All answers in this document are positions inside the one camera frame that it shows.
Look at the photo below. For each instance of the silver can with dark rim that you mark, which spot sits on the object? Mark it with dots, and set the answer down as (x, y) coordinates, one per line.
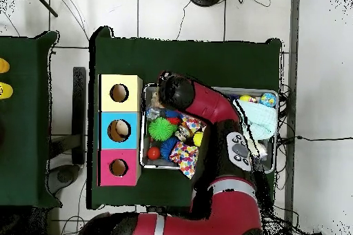
(182, 133)

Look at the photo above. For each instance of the large green spiky ball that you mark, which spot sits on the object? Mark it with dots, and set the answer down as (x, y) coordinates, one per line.
(162, 128)

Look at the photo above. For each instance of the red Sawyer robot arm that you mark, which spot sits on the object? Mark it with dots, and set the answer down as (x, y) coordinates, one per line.
(215, 108)

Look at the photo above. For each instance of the yellow round object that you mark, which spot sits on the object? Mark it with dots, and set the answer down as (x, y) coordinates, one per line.
(5, 90)
(3, 66)

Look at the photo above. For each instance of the blue globe ball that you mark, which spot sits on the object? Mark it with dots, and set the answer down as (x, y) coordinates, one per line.
(268, 100)

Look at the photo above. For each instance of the polka dot colourful cloth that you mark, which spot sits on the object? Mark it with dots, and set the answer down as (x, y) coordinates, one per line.
(185, 159)

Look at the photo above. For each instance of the blue spiky ball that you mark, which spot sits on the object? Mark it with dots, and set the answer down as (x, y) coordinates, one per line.
(168, 148)

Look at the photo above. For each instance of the wooden box with three holes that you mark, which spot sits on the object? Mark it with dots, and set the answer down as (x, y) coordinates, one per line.
(129, 136)

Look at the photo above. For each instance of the black rod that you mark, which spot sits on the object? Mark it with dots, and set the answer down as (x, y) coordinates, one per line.
(44, 2)

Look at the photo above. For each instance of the plain yellow ball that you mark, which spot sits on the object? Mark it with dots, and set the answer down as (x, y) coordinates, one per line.
(246, 98)

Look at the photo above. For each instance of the red ball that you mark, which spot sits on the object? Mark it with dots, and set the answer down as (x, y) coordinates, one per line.
(154, 153)

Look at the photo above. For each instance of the yellow smiley ball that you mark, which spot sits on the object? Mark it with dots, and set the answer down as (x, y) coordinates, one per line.
(198, 139)

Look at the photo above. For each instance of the side table with green cloth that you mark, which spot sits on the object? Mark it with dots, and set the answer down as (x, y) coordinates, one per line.
(25, 130)

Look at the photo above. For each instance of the clear shallow mesh bin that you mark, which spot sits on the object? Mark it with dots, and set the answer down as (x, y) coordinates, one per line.
(160, 164)

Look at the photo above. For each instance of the mint green cloth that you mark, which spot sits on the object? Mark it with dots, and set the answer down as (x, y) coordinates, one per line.
(259, 118)

